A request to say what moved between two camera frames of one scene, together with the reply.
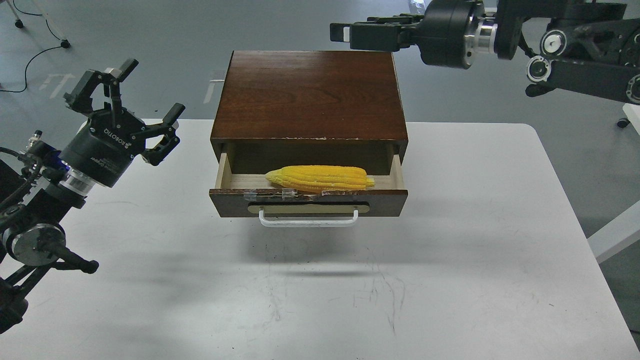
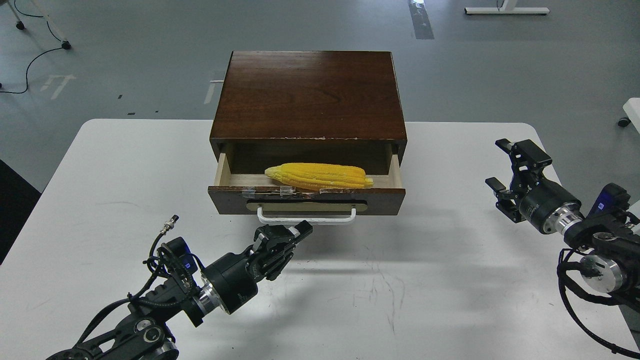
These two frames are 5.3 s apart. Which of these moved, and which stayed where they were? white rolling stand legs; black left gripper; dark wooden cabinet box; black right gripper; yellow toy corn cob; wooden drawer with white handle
Moved: black left gripper; black right gripper
Stayed: yellow toy corn cob; dark wooden cabinet box; wooden drawer with white handle; white rolling stand legs
